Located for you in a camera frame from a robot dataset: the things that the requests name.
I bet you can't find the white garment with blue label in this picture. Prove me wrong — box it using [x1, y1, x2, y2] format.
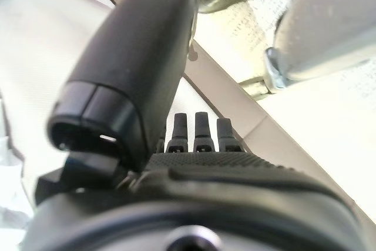
[0, 135, 33, 234]

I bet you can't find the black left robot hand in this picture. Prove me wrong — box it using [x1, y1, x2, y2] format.
[22, 0, 376, 251]

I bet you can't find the grey bed blanket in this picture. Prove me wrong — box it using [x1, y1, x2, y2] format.
[0, 0, 227, 251]

